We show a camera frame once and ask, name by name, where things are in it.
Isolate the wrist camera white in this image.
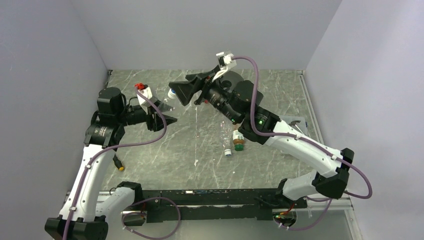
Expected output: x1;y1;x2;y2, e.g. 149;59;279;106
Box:
212;51;237;82
134;83;157;112

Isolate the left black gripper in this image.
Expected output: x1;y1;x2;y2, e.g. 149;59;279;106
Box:
116;99;177;131

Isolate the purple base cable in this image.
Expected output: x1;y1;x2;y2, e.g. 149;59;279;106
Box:
273;195;335;232
121;197;182;240

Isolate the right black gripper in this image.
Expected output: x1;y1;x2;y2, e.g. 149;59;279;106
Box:
169;64;241;124

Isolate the brown bottle green cap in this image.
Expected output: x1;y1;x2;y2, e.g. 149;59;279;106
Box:
232;129;245;151

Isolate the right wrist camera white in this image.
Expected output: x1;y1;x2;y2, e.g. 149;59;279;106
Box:
212;51;237;82

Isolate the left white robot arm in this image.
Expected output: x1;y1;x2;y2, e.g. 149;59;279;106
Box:
44;83;177;240

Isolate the black yellow screwdriver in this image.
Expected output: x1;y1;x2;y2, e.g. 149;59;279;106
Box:
112;155;125;171

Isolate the clear bottle white cap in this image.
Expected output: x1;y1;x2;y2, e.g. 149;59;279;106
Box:
219;119;232;157

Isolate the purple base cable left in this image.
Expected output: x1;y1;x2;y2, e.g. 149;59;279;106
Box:
121;197;182;240

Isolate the black round disc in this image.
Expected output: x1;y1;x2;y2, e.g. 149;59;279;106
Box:
218;70;245;93

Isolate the clear plastic tray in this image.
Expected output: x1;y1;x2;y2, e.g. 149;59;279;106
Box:
280;115;310;137

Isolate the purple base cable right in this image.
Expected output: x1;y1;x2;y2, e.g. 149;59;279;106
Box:
273;195;335;232

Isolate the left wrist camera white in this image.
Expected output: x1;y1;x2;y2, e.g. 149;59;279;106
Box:
134;83;157;112

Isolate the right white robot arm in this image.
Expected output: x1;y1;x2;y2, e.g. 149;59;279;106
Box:
168;70;354;208

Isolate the aluminium rail right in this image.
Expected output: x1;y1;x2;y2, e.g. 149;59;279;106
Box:
296;70;354;212

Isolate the black base frame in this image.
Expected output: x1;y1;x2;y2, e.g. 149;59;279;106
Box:
117;181;308;223

